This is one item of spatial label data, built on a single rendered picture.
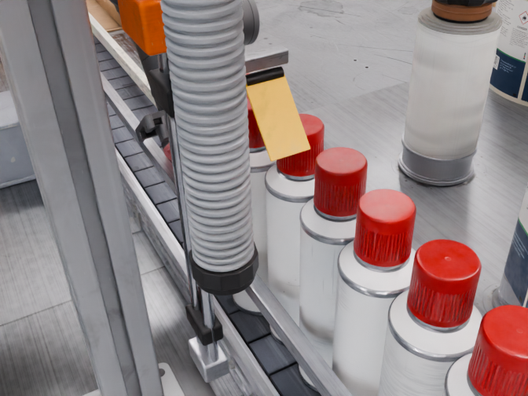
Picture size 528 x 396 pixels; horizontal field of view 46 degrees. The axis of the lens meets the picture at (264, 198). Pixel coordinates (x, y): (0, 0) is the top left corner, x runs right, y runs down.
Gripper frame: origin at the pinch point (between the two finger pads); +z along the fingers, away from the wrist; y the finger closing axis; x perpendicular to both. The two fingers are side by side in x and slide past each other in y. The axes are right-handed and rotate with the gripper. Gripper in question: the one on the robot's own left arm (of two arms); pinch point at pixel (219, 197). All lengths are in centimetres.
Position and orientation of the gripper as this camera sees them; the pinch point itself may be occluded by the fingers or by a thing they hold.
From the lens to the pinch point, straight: 61.2
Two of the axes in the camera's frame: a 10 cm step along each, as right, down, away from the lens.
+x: -3.4, 1.2, 9.3
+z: 3.3, 9.4, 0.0
